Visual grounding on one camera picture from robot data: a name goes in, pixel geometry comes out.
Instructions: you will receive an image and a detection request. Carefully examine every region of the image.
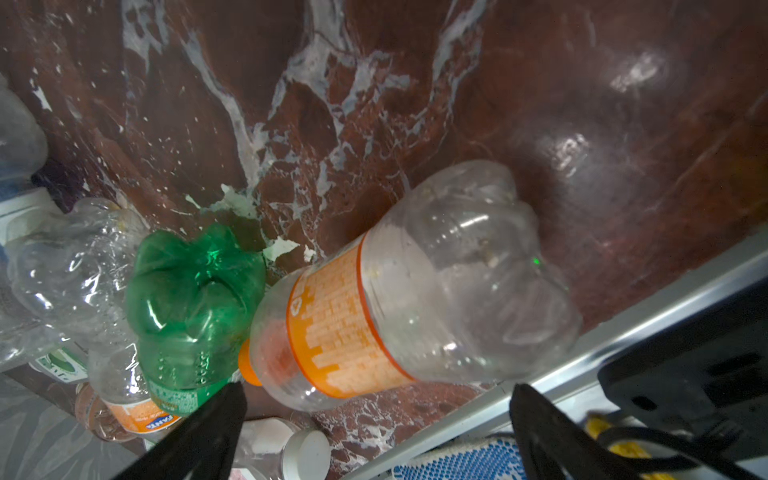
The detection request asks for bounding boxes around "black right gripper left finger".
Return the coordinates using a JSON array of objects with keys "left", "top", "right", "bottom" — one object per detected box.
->
[{"left": 117, "top": 383, "right": 247, "bottom": 479}]

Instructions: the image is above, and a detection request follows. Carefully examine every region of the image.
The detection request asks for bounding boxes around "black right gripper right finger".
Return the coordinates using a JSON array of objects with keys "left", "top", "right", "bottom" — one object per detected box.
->
[{"left": 509, "top": 384, "right": 648, "bottom": 479}]

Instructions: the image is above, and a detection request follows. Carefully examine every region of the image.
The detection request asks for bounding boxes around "pink label square bottle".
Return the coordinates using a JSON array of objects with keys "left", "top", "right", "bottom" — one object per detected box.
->
[{"left": 229, "top": 418, "right": 331, "bottom": 480}]

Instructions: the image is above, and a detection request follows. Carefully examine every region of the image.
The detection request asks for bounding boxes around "blue label Pocari bottle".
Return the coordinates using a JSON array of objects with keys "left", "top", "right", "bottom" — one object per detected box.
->
[{"left": 1, "top": 76, "right": 61, "bottom": 246}]

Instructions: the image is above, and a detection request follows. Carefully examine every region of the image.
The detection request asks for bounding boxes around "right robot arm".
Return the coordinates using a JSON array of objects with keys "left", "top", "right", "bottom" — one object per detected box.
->
[{"left": 405, "top": 283, "right": 767, "bottom": 479}]

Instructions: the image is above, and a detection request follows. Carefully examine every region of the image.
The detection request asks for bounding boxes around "blue dotted work glove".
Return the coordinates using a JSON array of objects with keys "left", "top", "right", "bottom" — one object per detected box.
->
[{"left": 390, "top": 436, "right": 527, "bottom": 480}]

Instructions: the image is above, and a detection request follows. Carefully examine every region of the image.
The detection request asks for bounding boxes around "green Sprite bottle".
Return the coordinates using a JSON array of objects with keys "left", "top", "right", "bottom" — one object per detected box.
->
[{"left": 124, "top": 224, "right": 266, "bottom": 417}]

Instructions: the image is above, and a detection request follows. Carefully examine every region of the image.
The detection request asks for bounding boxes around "orange label Fanta bottle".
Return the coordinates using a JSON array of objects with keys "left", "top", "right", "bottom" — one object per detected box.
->
[{"left": 4, "top": 197, "right": 151, "bottom": 355}]

